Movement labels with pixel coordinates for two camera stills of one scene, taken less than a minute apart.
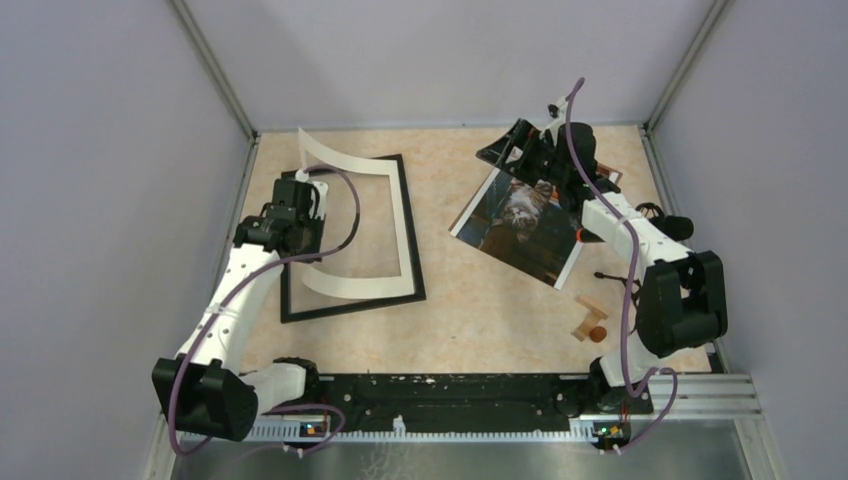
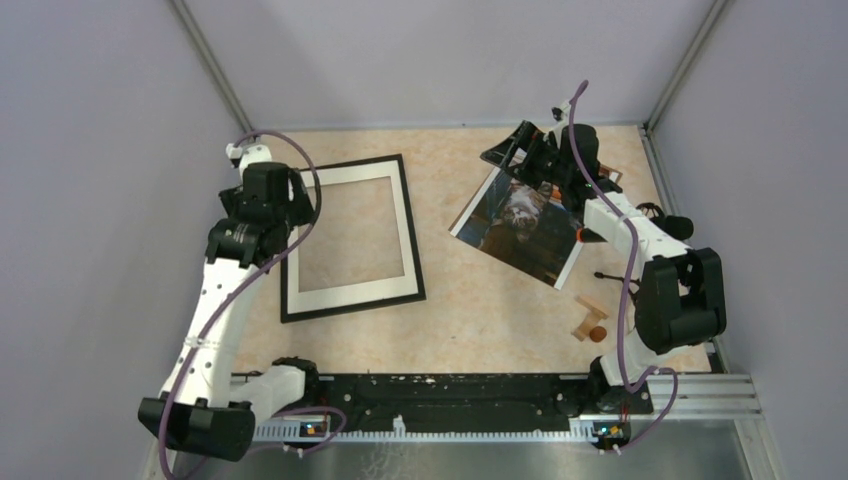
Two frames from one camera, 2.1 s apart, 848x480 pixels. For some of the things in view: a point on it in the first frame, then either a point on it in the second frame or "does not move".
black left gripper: [316, 220] -> [301, 207]
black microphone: [676, 228] does not move
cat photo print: [522, 225] does not move
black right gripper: [523, 136] does not move
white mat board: [358, 282] -> [364, 292]
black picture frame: [286, 314] does not move
